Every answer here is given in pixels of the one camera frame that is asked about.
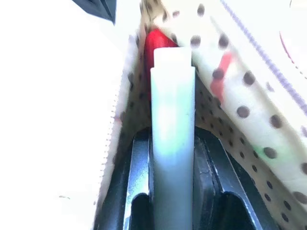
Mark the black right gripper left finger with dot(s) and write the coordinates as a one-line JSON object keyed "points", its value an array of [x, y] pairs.
{"points": [[138, 172]]}

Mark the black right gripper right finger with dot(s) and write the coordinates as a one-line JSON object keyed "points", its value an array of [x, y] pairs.
{"points": [[216, 182]]}

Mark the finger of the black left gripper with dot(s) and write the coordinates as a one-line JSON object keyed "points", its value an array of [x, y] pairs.
{"points": [[100, 7]]}

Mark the red marker pen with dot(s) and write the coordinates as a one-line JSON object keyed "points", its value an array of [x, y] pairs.
{"points": [[157, 45]]}

